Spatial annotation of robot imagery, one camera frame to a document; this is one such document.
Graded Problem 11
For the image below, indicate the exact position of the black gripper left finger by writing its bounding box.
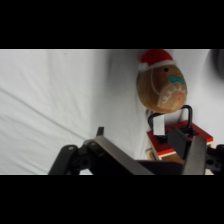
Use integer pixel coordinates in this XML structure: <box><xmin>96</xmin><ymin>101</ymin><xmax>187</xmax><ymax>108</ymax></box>
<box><xmin>48</xmin><ymin>126</ymin><xmax>156</xmax><ymax>176</ymax></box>

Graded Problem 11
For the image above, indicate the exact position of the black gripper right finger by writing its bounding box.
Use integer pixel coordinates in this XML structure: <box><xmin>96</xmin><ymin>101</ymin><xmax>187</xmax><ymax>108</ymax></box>
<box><xmin>167</xmin><ymin>127</ymin><xmax>224</xmax><ymax>176</ymax></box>

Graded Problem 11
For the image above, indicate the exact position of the small red wooden drawer box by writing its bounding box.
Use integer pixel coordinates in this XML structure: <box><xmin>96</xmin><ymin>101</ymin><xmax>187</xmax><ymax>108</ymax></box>
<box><xmin>145</xmin><ymin>119</ymin><xmax>215</xmax><ymax>166</ymax></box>

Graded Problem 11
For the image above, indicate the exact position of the white tablecloth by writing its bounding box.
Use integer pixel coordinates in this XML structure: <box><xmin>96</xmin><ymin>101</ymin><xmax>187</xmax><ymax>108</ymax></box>
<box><xmin>0</xmin><ymin>49</ymin><xmax>224</xmax><ymax>176</ymax></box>

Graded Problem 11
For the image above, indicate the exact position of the gingerbread plush with santa hat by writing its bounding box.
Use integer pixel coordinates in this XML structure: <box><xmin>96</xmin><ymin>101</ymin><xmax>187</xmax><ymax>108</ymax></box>
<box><xmin>135</xmin><ymin>49</ymin><xmax>188</xmax><ymax>136</ymax></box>

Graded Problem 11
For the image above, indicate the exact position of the black metal drawer handle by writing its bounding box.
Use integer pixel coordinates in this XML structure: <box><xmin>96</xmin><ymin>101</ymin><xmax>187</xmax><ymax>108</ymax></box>
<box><xmin>147</xmin><ymin>104</ymin><xmax>200</xmax><ymax>144</ymax></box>

